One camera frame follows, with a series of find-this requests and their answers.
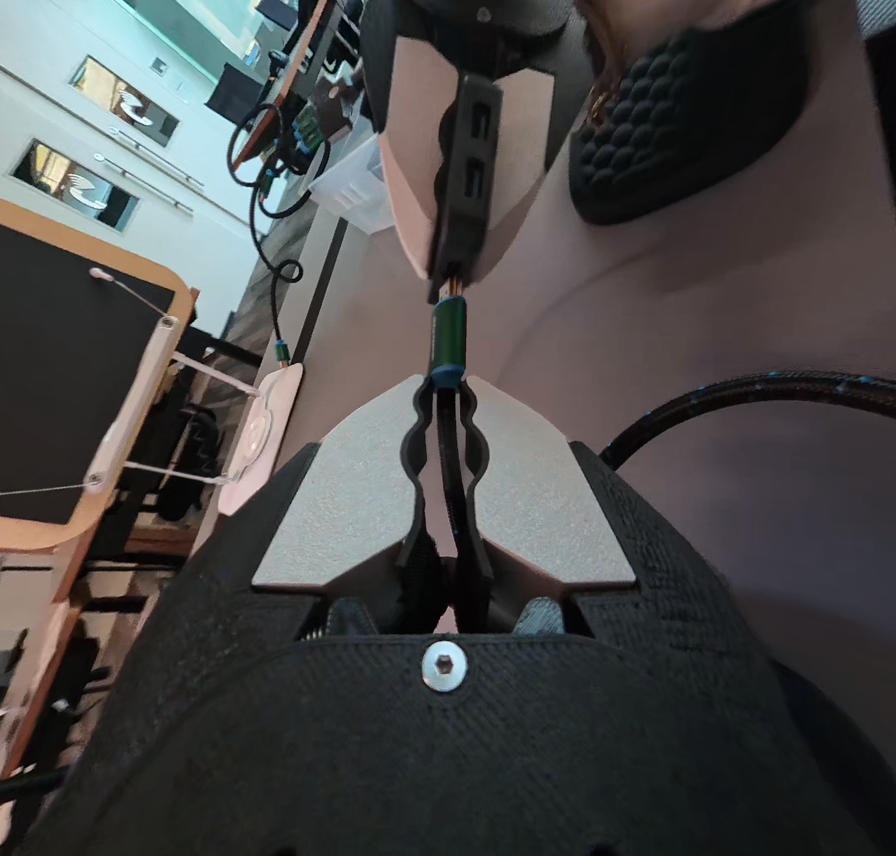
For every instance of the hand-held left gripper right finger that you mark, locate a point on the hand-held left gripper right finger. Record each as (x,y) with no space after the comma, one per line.
(553,513)

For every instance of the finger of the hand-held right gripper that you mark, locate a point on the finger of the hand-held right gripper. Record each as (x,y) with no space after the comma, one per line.
(413,156)
(521,156)

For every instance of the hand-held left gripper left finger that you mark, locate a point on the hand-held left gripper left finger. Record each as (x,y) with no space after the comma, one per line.
(343,513)

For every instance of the black multiport hub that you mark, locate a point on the black multiport hub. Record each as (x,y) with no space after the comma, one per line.
(469,142)

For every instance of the clear plastic bin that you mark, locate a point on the clear plastic bin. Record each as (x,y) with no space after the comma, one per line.
(350,191)

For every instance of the black quilted wrist rest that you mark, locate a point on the black quilted wrist rest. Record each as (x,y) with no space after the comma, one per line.
(665,135)

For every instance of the wooden desk with black legs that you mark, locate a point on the wooden desk with black legs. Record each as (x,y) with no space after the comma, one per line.
(302,37)

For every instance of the black panel with white stand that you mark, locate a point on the black panel with white stand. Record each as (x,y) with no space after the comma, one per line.
(56,345)

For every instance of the black wall sign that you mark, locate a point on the black wall sign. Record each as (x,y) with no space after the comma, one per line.
(105,93)

